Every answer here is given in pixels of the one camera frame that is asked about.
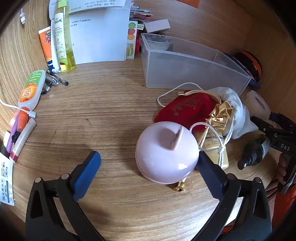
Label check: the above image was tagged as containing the white rectangular box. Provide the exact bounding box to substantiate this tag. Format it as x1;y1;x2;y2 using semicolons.
143;19;171;34

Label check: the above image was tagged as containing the gold foil item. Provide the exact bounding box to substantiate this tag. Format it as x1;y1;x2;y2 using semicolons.
205;101;233;135

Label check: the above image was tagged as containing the white bottle with orange cap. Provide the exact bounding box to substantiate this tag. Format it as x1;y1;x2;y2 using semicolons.
16;70;46;131

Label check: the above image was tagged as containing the white paper sheet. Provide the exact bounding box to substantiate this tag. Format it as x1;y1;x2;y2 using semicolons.
48;0;131;65

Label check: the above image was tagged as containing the wooden desktop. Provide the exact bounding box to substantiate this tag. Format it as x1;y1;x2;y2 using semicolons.
0;0;296;241

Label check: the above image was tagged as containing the fruit sticker sheet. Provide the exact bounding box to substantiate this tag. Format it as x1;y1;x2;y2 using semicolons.
126;21;139;59

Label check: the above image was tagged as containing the cream hand cream tube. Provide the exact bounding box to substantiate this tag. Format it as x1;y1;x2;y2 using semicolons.
193;128;229;169

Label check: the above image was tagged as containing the orange sunscreen tube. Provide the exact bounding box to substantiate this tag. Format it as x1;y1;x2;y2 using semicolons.
38;26;54;69

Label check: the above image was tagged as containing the white tube with green print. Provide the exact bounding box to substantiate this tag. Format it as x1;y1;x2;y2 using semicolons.
51;13;64;70

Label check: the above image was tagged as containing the orange and black zip case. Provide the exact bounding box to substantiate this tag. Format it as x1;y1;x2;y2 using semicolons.
235;50;263;81

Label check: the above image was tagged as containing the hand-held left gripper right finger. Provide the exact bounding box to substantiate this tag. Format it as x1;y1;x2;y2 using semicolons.
196;152;272;241

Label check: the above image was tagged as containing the pale round lidded jar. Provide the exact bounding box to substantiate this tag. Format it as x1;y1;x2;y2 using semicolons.
135;121;199;185

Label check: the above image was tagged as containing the white cloth drawstring bag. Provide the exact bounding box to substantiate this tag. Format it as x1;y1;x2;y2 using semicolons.
157;83;259;168

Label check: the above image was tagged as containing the white printed package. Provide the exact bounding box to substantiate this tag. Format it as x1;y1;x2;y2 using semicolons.
0;152;15;207

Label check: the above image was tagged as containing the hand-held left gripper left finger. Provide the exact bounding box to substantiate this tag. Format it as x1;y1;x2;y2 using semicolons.
25;151;104;241

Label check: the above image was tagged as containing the clear plastic storage box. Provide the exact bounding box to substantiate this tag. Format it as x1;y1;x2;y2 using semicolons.
141;33;252;96

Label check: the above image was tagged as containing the small white round container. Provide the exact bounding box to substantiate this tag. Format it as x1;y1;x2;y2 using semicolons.
246;90;271;119

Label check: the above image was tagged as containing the orange sticky note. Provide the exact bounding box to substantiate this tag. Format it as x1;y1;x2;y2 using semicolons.
179;0;200;9

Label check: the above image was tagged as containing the white charging cable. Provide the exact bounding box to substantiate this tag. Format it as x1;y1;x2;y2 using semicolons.
0;98;37;118

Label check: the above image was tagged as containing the small gold charm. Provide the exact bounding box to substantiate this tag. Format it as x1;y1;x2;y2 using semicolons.
174;178;187;192

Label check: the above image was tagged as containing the person's right hand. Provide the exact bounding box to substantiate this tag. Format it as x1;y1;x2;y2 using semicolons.
277;153;287;183

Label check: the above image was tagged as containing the black pen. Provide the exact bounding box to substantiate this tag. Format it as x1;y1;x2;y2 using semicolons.
46;69;69;86

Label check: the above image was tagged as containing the pile of colourful packets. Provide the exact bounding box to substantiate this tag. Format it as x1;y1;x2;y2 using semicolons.
129;5;153;24

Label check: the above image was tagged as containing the silver metal clip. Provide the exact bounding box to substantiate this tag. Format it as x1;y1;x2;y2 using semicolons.
41;76;61;93

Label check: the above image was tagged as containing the yellow liquid bottle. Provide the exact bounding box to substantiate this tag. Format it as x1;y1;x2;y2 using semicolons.
57;0;77;71

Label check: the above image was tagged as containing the red velvet pouch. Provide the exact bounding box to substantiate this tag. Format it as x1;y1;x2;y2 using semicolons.
154;93;219;130

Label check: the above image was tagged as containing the white tube with red end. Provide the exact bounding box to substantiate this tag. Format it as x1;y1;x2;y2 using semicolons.
9;118;37;163

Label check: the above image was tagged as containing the purple tube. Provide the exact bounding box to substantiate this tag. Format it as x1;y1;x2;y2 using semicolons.
6;111;21;158

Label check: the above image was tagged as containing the dark green glass bottle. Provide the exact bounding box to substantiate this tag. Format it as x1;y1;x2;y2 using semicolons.
237;136;271;171

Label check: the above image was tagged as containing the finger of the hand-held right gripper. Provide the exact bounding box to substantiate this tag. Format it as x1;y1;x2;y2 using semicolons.
250;116;279;139
269;112;295;130

